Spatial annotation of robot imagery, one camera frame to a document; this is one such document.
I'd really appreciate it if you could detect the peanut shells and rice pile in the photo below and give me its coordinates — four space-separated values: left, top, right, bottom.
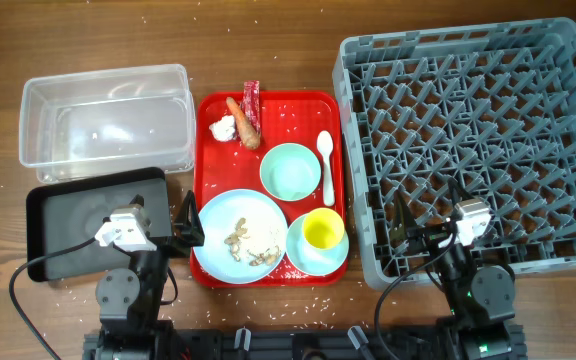
224 217 285 267

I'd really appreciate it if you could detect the large light blue plate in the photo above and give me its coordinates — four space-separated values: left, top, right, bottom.
194 189 288 285

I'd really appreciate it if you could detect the mint green bowl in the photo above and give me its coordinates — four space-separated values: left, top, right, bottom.
259 143 322 202

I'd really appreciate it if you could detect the crumpled white tissue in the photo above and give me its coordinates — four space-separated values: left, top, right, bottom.
209 115 237 142

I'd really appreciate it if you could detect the clear plastic bin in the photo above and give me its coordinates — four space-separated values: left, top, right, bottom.
19 64 197 184

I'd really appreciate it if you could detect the orange carrot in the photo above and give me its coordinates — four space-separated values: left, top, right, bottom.
226 97 261 150

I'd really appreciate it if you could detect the red plastic serving tray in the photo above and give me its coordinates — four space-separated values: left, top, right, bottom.
189 90 349 290

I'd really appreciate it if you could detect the black plastic tray bin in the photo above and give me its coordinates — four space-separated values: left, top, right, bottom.
26 167 172 282

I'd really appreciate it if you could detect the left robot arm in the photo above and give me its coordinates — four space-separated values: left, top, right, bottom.
82 191 205 360

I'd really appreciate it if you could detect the yellow plastic cup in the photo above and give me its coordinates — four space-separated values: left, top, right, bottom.
302 208 345 250

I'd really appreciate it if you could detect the red snack wrapper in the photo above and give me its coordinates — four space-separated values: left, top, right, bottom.
242 80 261 134

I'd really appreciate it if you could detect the small light blue saucer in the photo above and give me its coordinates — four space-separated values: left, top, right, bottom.
286 214 349 276

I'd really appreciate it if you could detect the right black camera cable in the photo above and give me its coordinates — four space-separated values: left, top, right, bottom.
373 229 457 360

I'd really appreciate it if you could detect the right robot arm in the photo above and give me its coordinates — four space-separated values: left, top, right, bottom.
390 182 525 359

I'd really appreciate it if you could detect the grey dishwasher rack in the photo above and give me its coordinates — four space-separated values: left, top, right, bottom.
333 18 576 290

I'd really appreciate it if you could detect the white plastic spoon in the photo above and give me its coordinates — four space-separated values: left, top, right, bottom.
316 131 335 207

